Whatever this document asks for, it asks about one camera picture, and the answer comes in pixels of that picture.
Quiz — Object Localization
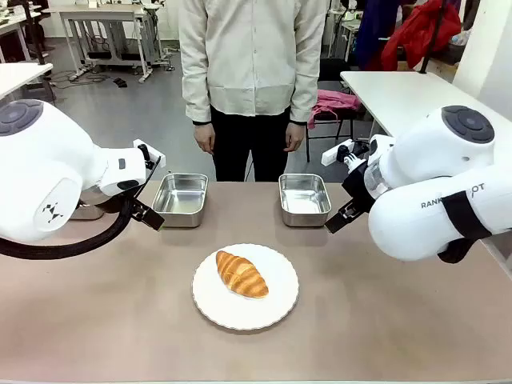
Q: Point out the black chair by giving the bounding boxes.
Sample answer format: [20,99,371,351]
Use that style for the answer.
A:
[305,58,366,163]

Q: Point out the steel rectangular container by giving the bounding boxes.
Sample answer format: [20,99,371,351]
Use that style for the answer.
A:
[151,172,210,229]
[278,173,333,229]

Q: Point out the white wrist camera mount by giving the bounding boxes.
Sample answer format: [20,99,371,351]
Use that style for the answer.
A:
[321,139,356,166]
[132,138,166,166]

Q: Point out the white side table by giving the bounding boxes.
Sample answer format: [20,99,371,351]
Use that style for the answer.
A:
[0,62,54,101]
[339,70,512,139]

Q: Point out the person's black trousers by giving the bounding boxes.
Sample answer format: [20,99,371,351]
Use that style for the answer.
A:
[209,104,290,183]

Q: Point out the golden brown croissant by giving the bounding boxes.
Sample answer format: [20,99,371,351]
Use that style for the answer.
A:
[215,250,270,300]

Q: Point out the person's left hand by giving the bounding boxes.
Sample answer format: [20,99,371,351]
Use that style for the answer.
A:
[282,121,306,154]

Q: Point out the white background desk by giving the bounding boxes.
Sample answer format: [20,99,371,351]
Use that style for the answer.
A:
[42,2,163,84]

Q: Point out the blue purple garment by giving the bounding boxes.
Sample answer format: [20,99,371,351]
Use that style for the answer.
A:
[354,0,402,71]

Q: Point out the black upright pole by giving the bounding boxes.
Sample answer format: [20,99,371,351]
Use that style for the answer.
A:
[418,0,446,75]

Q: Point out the person's left forearm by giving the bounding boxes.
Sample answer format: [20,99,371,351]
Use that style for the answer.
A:
[288,23,326,126]

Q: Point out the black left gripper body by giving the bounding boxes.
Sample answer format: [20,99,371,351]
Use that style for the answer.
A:
[119,187,146,220]

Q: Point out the white round plate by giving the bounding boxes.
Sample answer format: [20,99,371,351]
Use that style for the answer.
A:
[191,243,300,332]

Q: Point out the person's right hand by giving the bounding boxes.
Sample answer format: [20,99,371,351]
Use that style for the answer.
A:
[193,121,218,156]

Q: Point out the person's right forearm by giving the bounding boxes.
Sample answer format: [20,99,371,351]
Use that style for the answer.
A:
[178,23,212,126]

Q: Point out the black strap on arm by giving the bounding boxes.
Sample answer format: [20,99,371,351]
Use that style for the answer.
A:
[438,190,494,265]

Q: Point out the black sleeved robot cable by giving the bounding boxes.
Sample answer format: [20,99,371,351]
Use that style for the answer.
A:
[0,194,135,260]

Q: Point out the red jacket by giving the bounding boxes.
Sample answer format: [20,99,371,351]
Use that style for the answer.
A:
[380,0,463,72]

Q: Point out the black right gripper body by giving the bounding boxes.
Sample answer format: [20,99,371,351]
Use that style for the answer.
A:
[342,158,378,217]

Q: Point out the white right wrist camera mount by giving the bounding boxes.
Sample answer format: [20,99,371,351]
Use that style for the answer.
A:
[321,139,356,166]

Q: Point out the person's cream shirt torso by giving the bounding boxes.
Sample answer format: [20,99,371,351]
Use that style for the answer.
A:
[178,0,330,126]

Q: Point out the pink cloth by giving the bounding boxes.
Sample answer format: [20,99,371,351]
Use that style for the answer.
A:
[306,89,362,130]

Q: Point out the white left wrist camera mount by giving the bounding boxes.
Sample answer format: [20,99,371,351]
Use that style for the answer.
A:
[132,138,166,166]

